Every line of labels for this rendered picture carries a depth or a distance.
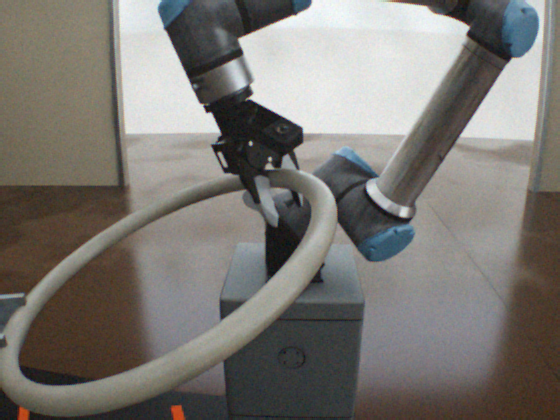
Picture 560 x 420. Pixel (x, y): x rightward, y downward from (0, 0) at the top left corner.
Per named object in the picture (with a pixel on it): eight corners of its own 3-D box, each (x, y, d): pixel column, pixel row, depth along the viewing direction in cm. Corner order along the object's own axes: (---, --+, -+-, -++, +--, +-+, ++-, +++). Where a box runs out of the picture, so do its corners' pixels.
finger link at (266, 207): (258, 223, 78) (245, 169, 75) (282, 226, 73) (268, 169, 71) (243, 230, 76) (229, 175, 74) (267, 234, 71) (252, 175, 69)
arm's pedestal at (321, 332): (234, 414, 195) (224, 235, 169) (348, 416, 194) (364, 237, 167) (218, 506, 148) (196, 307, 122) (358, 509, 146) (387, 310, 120)
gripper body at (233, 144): (257, 155, 79) (228, 89, 74) (291, 153, 72) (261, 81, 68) (224, 178, 75) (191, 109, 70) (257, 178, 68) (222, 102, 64)
